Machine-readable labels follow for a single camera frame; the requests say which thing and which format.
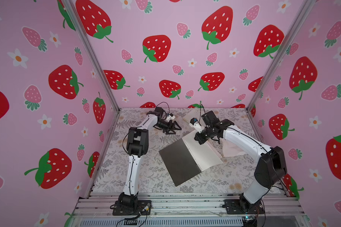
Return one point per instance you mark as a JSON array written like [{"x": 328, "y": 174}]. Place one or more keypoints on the right aluminium corner post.
[{"x": 297, "y": 23}]

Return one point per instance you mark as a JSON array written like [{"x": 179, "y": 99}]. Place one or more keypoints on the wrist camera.
[
  {"x": 196, "y": 125},
  {"x": 170, "y": 117}
]

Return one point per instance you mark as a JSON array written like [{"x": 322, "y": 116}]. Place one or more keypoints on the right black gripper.
[{"x": 205, "y": 135}]

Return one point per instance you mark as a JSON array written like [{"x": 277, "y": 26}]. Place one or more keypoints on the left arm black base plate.
[{"x": 142, "y": 207}]

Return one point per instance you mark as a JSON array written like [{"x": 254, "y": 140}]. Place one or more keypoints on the left aluminium corner post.
[{"x": 70, "y": 7}]

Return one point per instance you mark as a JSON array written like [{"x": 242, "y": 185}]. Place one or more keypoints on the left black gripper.
[{"x": 169, "y": 128}]

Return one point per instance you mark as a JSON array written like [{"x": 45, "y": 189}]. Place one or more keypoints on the aluminium frame rail base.
[{"x": 191, "y": 210}]

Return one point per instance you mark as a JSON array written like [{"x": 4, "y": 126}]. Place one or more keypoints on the white spiral notebook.
[{"x": 194, "y": 113}]

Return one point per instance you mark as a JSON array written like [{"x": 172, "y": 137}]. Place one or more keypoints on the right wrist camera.
[{"x": 196, "y": 125}]

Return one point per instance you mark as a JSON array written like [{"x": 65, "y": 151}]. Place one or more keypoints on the torn lined paper page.
[{"x": 230, "y": 150}]

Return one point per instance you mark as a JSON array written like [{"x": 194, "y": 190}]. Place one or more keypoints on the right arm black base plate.
[{"x": 241, "y": 207}]

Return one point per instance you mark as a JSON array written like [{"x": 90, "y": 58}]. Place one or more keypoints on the aluminium corner post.
[
  {"x": 70, "y": 7},
  {"x": 297, "y": 23}
]

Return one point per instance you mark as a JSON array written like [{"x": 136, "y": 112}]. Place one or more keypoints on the dark brown spiral notebook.
[{"x": 186, "y": 158}]

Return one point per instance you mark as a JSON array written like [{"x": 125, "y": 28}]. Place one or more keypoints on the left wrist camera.
[{"x": 170, "y": 117}]

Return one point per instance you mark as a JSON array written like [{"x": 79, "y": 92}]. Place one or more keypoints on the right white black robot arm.
[{"x": 271, "y": 163}]

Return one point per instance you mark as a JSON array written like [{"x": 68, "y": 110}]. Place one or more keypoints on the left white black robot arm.
[{"x": 137, "y": 146}]

